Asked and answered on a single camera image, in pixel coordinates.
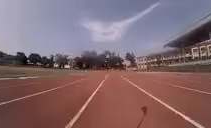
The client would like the row of trees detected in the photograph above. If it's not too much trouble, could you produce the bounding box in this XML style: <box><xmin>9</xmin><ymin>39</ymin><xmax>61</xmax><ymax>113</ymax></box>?
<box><xmin>15</xmin><ymin>50</ymin><xmax>137</xmax><ymax>70</ymax></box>

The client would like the red running track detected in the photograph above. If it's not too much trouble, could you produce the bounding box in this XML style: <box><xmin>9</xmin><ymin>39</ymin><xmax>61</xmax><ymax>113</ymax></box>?
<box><xmin>0</xmin><ymin>70</ymin><xmax>211</xmax><ymax>128</ymax></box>

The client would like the robot's own part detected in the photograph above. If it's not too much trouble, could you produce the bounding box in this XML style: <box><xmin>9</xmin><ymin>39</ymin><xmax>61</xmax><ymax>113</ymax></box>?
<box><xmin>136</xmin><ymin>105</ymin><xmax>149</xmax><ymax>128</ymax></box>

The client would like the grass field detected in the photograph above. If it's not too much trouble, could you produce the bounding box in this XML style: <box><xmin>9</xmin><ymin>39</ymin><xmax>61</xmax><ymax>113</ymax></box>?
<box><xmin>0</xmin><ymin>64</ymin><xmax>91</xmax><ymax>78</ymax></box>

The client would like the white kerb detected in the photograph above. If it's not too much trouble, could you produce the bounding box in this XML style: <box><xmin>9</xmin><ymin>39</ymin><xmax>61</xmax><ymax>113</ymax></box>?
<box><xmin>0</xmin><ymin>75</ymin><xmax>41</xmax><ymax>82</ymax></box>

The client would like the pale multi-storey building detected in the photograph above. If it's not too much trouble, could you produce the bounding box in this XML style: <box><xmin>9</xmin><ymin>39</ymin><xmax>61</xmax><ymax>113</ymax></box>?
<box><xmin>136</xmin><ymin>36</ymin><xmax>211</xmax><ymax>71</ymax></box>

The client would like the grey building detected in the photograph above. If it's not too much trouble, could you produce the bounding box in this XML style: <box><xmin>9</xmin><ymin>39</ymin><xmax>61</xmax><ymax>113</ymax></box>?
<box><xmin>0</xmin><ymin>50</ymin><xmax>20</xmax><ymax>66</ymax></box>

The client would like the low grey wall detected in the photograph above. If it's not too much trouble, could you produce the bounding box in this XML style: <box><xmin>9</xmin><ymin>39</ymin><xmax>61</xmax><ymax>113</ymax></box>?
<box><xmin>146</xmin><ymin>63</ymin><xmax>211</xmax><ymax>74</ymax></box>

